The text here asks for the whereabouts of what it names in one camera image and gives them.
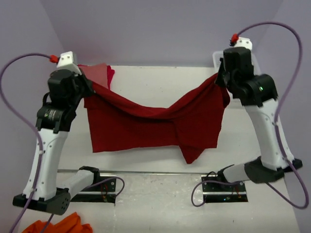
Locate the dark red t shirt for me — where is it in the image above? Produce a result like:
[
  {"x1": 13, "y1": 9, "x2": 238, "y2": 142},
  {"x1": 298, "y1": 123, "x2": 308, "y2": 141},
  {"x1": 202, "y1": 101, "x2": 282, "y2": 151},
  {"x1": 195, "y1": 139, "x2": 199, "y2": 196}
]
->
[{"x1": 84, "y1": 75, "x2": 230, "y2": 164}]

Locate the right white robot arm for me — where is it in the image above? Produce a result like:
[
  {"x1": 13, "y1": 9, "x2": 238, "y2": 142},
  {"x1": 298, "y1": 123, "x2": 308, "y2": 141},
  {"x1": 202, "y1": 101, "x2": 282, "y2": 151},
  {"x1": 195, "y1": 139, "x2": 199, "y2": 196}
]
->
[{"x1": 215, "y1": 47, "x2": 303, "y2": 191}]

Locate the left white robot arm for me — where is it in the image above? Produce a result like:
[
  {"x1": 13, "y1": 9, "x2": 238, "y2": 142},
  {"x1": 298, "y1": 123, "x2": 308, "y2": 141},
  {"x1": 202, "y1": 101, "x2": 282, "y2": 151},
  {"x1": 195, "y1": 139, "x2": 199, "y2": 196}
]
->
[{"x1": 13, "y1": 69, "x2": 101, "y2": 215}]

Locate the white plastic basket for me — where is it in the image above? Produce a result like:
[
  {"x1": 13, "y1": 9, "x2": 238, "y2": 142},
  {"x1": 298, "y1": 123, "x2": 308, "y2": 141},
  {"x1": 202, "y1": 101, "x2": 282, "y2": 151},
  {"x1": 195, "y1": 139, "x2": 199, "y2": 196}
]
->
[{"x1": 212, "y1": 50, "x2": 261, "y2": 75}]

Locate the folded pink t shirt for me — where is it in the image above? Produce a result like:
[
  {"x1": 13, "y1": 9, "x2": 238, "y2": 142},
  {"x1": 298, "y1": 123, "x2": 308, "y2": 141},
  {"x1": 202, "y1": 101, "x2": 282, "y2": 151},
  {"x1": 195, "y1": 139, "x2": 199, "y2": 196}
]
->
[{"x1": 78, "y1": 63, "x2": 111, "y2": 89}]

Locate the folded red t shirt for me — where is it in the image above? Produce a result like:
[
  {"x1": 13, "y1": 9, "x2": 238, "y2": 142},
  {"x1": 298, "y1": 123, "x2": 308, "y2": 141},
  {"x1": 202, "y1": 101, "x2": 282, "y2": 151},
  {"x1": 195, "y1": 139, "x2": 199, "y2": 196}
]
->
[{"x1": 106, "y1": 66, "x2": 115, "y2": 90}]

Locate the orange t shirt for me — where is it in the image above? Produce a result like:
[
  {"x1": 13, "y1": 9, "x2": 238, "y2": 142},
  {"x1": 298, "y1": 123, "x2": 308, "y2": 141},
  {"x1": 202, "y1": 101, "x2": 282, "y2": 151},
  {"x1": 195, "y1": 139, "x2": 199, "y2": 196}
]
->
[{"x1": 22, "y1": 212, "x2": 93, "y2": 233}]

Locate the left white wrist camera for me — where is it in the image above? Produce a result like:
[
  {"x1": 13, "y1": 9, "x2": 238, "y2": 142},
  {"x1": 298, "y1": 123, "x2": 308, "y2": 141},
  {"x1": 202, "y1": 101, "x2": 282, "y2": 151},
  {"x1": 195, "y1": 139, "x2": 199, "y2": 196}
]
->
[{"x1": 50, "y1": 51, "x2": 82, "y2": 75}]

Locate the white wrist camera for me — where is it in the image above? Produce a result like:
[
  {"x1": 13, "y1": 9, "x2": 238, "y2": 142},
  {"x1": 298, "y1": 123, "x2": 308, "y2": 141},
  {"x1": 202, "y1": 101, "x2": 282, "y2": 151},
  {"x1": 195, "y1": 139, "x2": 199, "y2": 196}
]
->
[
  {"x1": 50, "y1": 51, "x2": 82, "y2": 75},
  {"x1": 230, "y1": 34, "x2": 253, "y2": 50}
]

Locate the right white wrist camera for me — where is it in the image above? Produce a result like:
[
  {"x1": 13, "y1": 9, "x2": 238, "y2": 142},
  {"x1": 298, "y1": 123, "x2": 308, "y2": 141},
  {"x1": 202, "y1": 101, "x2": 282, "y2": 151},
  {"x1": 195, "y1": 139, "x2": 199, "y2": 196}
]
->
[{"x1": 230, "y1": 34, "x2": 253, "y2": 50}]

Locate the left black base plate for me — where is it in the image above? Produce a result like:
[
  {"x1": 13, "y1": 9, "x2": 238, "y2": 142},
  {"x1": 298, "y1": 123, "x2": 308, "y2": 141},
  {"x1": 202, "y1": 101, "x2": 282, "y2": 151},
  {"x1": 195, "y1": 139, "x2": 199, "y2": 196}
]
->
[{"x1": 71, "y1": 179, "x2": 117, "y2": 204}]

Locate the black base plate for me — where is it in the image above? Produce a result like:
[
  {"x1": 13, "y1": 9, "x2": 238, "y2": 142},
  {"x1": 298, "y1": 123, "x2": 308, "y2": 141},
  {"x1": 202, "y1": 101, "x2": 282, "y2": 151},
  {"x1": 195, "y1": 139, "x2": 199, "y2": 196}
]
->
[
  {"x1": 71, "y1": 179, "x2": 117, "y2": 204},
  {"x1": 201, "y1": 173, "x2": 248, "y2": 203}
]

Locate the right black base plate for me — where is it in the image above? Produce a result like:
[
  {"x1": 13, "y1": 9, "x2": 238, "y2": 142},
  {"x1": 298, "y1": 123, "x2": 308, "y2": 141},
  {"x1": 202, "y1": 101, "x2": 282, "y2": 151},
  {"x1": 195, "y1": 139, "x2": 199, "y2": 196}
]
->
[{"x1": 201, "y1": 173, "x2": 248, "y2": 203}]

